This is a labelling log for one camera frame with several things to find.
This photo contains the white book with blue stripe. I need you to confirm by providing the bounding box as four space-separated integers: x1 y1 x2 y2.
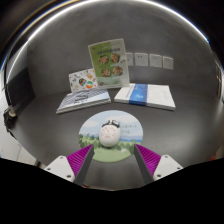
113 83 177 111

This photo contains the black flat panel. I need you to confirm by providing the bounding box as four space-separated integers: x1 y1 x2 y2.
4 66 36 114

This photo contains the round landscape-print mouse pad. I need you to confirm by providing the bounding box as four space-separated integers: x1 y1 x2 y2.
78 110 144 163

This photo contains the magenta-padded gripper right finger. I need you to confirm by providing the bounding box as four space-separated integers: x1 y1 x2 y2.
133 143 184 186

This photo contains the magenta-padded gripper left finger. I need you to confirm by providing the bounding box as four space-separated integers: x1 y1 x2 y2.
44 143 96 187

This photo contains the white cartoon-print card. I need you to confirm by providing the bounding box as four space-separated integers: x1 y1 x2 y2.
68 68 99 94

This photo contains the grey striped-cover book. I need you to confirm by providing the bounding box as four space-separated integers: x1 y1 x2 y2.
55 88 112 115

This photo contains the white panda-print computer mouse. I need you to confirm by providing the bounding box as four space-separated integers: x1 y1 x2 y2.
98 119 122 148

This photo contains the green food-photo leaflet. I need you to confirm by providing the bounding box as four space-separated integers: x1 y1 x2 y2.
87 38 130 90

